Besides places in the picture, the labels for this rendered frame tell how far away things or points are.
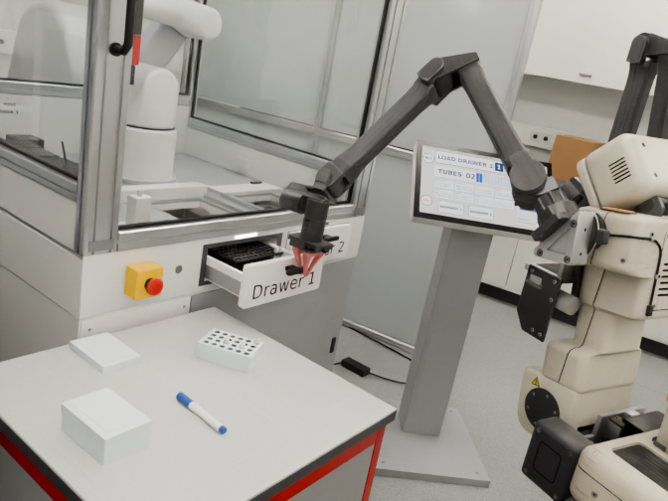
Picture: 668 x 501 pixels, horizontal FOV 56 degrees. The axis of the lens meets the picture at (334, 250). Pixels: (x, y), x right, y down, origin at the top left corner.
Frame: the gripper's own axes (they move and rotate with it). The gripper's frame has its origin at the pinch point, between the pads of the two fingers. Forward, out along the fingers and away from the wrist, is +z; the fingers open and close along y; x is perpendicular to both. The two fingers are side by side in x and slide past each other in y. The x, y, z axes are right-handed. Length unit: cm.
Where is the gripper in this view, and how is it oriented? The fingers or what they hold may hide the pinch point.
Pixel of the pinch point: (303, 272)
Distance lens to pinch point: 159.5
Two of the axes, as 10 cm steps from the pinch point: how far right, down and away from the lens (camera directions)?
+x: -6.1, 1.1, -7.8
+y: -7.6, -3.3, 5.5
